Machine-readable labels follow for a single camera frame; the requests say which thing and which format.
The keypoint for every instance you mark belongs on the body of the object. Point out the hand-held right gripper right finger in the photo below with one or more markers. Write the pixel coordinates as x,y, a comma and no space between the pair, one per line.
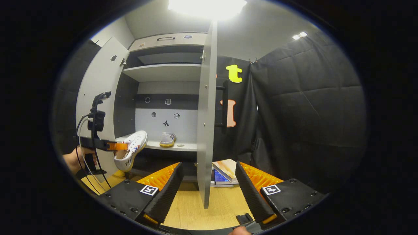
249,192

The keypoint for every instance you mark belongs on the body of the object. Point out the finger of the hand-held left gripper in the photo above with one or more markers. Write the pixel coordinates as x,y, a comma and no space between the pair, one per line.
118,146

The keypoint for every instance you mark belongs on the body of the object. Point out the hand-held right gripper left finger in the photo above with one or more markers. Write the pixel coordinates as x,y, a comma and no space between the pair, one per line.
168,195

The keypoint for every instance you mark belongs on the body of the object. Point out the white canvas shoe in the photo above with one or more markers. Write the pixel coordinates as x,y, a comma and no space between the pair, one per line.
132,150
167,139

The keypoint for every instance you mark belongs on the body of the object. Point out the grey cabinet door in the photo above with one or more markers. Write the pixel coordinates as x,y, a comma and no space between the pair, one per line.
205,130
101,75

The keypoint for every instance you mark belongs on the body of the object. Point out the grey shoe cabinet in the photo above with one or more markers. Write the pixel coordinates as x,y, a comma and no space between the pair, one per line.
163,72

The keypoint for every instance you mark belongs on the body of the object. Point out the metal door hinge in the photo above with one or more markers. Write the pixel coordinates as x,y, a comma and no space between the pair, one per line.
123,61
202,56

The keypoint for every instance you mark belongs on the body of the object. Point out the grey cabinet drawer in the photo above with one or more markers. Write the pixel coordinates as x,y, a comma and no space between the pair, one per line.
169,44

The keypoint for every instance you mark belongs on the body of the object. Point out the white book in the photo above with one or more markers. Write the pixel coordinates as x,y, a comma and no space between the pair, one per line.
228,183

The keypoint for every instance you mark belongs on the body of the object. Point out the yellow soft toy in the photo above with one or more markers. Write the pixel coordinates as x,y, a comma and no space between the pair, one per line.
119,173

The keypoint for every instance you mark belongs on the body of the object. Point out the black backdrop cloth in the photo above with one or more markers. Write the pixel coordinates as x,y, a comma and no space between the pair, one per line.
310,114
65,107

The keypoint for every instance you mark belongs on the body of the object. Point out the tan cover book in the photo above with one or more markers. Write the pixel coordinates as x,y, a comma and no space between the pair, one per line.
225,168

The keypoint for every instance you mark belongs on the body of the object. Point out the large ceiling light panel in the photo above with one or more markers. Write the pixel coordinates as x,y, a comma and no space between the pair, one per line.
207,9

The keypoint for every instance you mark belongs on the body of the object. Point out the small ceiling light panel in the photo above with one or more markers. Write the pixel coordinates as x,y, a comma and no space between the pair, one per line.
299,35

